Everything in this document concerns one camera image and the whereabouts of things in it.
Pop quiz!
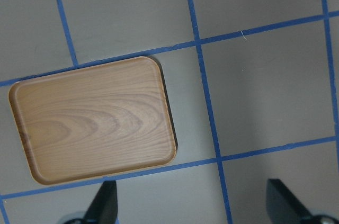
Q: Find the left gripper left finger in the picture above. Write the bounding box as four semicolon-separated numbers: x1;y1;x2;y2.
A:
83;181;117;224

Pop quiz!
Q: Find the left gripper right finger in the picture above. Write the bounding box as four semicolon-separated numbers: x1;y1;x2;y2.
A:
266;178;318;224

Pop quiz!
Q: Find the wooden tray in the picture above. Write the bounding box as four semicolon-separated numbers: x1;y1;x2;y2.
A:
8;56;177;185

